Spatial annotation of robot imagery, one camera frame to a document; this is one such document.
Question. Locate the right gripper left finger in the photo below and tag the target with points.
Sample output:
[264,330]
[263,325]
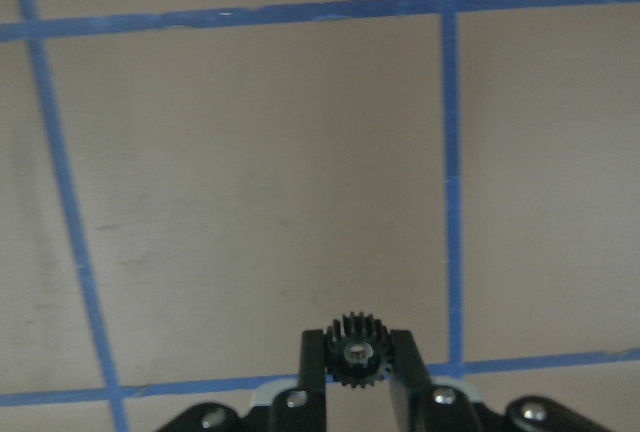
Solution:
[312,381]

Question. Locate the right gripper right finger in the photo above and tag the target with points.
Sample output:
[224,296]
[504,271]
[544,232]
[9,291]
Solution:
[410,383]

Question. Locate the small black gear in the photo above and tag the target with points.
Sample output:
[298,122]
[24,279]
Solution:
[358,350]

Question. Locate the brown paper table cover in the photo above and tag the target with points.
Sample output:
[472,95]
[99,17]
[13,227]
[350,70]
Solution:
[187,185]

